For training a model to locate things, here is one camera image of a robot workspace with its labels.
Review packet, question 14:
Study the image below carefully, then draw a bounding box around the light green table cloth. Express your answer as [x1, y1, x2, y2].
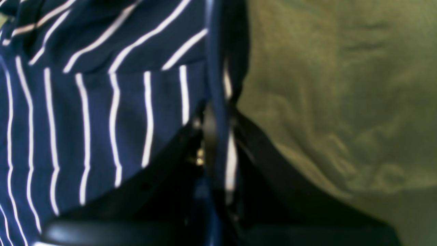
[239, 0, 437, 246]

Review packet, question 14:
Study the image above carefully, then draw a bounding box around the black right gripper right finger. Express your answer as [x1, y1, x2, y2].
[231, 109, 401, 246]

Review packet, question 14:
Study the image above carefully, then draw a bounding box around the navy white striped T-shirt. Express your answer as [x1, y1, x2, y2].
[1, 0, 248, 246]

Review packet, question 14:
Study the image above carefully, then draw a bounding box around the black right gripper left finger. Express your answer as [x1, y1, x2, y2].
[41, 104, 219, 246]

